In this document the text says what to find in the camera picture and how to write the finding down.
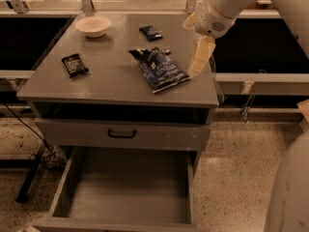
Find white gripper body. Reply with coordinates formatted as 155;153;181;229
194;0;236;39

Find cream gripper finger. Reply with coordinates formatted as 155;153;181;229
188;36;215;76
183;13;196;30

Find blue chip bag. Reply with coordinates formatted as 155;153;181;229
129;47;189;94

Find grey drawer cabinet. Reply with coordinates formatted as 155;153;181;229
16;13;220;153

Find closed grey drawer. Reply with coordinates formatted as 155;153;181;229
35;118;211;151

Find open grey bottom drawer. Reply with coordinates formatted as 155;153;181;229
33;148;197;232

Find small dark blue snack packet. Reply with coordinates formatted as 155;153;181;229
139;25;163;42

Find white bowl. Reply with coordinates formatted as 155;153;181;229
75;15;112;38

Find black snack packet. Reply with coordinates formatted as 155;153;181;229
62;53;89;78

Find black power strip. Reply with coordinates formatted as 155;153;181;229
15;150;42;203

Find metal bracket under shelf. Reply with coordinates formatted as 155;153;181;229
240;81;255;123

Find black drawer handle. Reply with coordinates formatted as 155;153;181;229
107;129;136;139

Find black floor cable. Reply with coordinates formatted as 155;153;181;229
0;101;66;167

